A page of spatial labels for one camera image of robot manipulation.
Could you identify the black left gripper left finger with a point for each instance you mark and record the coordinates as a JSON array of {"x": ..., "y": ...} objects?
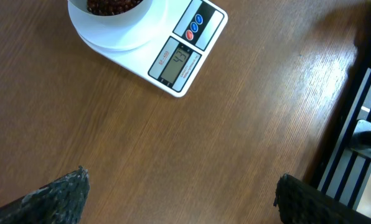
[{"x": 61, "y": 201}]

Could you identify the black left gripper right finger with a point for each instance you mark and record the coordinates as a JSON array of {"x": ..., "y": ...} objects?
[{"x": 299, "y": 203}]

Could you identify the white digital kitchen scale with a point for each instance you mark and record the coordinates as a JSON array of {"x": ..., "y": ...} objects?
[{"x": 167, "y": 47}]

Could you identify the white round bowl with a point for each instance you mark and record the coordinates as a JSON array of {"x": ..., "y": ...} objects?
[{"x": 130, "y": 17}]

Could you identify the red beans in bowl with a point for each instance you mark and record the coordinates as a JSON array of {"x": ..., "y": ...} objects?
[{"x": 111, "y": 7}]

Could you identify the aluminium frame rail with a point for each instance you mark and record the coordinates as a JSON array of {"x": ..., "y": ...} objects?
[{"x": 346, "y": 168}]

